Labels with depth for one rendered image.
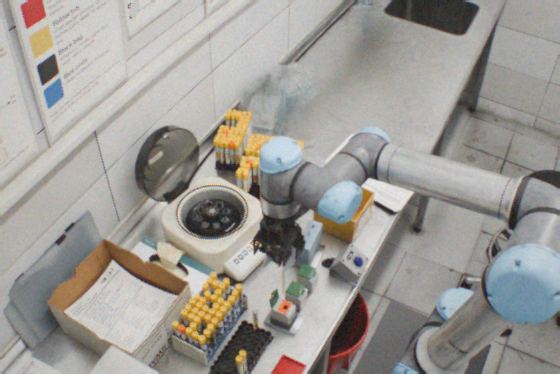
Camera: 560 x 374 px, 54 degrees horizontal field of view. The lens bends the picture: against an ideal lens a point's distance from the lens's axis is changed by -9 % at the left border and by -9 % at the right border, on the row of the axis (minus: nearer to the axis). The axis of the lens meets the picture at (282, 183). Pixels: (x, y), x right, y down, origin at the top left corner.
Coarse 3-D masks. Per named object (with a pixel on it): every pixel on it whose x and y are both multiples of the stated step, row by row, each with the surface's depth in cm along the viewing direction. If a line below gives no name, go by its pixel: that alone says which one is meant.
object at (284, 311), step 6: (282, 300) 147; (276, 306) 145; (282, 306) 145; (288, 306) 145; (294, 306) 146; (276, 312) 145; (282, 312) 144; (288, 312) 145; (294, 312) 147; (276, 318) 147; (282, 318) 146; (288, 318) 144
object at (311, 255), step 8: (312, 224) 161; (320, 224) 162; (304, 232) 159; (312, 232) 159; (320, 232) 163; (312, 240) 158; (320, 240) 166; (312, 248) 158; (320, 248) 167; (304, 256) 158; (312, 256) 162; (320, 256) 165; (296, 264) 162; (312, 264) 163
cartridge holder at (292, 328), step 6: (270, 312) 151; (270, 318) 148; (294, 318) 148; (300, 318) 150; (270, 324) 149; (276, 324) 148; (282, 324) 147; (288, 324) 146; (294, 324) 149; (300, 324) 149; (282, 330) 148; (288, 330) 147; (294, 330) 147
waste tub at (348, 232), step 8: (368, 192) 171; (368, 200) 173; (360, 208) 177; (368, 208) 170; (320, 216) 169; (360, 216) 165; (368, 216) 174; (328, 224) 169; (336, 224) 167; (344, 224) 165; (352, 224) 164; (360, 224) 169; (328, 232) 171; (336, 232) 169; (344, 232) 168; (352, 232) 166; (344, 240) 170; (352, 240) 168
